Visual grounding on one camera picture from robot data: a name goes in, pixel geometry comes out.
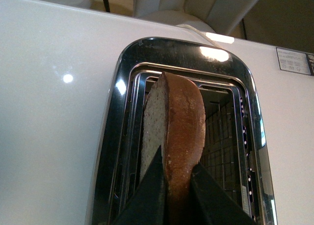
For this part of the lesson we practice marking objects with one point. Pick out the white chrome toaster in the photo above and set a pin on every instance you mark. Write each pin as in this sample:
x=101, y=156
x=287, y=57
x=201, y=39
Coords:
x=235, y=152

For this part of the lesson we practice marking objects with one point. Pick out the brown bread slice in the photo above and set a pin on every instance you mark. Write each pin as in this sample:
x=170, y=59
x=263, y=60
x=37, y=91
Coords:
x=174, y=119

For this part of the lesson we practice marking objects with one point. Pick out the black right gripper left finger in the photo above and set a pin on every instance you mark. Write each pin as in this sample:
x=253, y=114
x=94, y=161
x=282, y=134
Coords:
x=147, y=206

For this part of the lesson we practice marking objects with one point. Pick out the label sticker on table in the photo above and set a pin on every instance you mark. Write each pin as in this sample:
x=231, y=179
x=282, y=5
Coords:
x=295, y=61

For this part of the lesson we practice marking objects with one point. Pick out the beige chair on right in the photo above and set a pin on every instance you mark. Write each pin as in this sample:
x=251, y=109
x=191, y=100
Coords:
x=218, y=16

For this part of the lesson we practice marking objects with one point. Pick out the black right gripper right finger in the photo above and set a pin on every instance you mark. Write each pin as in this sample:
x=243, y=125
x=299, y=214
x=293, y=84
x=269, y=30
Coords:
x=210, y=203

